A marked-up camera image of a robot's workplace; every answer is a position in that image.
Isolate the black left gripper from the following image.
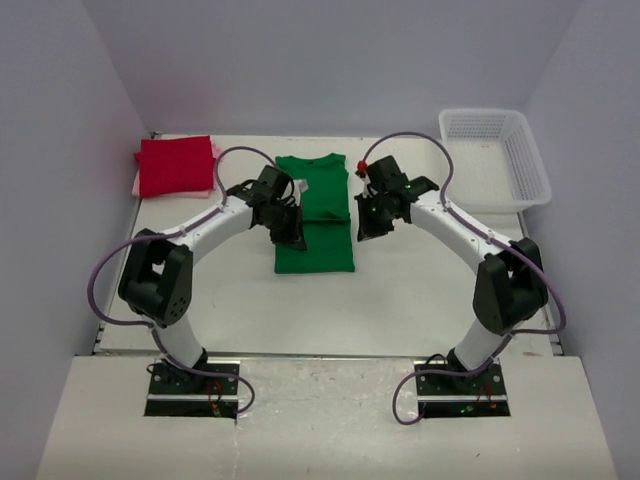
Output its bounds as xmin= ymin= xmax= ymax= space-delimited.
xmin=260 ymin=200 xmax=307 ymax=252

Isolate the green t shirt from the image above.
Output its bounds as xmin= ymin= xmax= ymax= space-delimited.
xmin=274 ymin=153 xmax=355 ymax=275

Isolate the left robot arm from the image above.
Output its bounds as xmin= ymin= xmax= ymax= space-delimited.
xmin=117 ymin=166 xmax=308 ymax=393

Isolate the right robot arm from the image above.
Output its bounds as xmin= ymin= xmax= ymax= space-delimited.
xmin=355 ymin=156 xmax=549 ymax=393

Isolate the red folded t shirt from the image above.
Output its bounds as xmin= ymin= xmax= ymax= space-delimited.
xmin=132 ymin=136 xmax=217 ymax=200

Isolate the white plastic basket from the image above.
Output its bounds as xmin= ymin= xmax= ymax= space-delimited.
xmin=438 ymin=108 xmax=552 ymax=214

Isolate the pink folded t shirt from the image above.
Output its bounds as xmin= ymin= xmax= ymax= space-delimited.
xmin=130 ymin=141 xmax=227 ymax=202

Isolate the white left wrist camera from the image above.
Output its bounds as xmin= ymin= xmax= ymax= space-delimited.
xmin=294 ymin=179 xmax=309 ymax=194

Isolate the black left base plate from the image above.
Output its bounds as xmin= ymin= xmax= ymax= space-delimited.
xmin=144 ymin=360 xmax=240 ymax=420

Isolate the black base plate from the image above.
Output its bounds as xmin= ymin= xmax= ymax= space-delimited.
xmin=415 ymin=364 xmax=511 ymax=419
xmin=144 ymin=360 xmax=240 ymax=420

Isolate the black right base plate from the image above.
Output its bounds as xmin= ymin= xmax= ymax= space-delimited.
xmin=415 ymin=364 xmax=511 ymax=419

